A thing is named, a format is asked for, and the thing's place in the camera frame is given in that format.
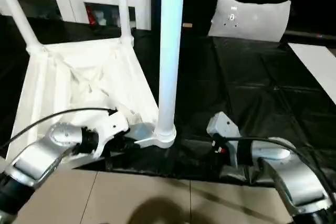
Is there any white plastic table top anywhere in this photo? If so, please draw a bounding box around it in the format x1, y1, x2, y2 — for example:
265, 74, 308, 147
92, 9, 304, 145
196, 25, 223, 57
4, 36, 177, 170

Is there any black work mat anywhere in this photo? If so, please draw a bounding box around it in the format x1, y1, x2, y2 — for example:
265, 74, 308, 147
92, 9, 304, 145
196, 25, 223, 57
0, 14, 336, 184

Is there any flat white sheet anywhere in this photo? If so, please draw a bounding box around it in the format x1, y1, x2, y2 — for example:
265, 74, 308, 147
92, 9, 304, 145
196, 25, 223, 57
288, 42, 336, 105

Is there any white padded sheet with fitting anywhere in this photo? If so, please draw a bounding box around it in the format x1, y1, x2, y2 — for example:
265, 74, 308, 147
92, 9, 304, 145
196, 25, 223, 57
208, 0, 292, 43

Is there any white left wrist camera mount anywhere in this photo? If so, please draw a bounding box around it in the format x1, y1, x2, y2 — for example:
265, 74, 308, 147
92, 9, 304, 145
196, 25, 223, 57
92, 110, 131, 156

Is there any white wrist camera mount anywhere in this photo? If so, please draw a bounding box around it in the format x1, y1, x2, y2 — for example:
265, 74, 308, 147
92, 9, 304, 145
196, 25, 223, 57
206, 112, 241, 151
92, 110, 131, 156

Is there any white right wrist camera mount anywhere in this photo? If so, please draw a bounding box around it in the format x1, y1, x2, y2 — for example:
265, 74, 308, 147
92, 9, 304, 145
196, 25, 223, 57
206, 112, 241, 151

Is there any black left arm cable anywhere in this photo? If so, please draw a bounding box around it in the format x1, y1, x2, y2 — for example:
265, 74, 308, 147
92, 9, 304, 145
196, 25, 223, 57
0, 108, 117, 151

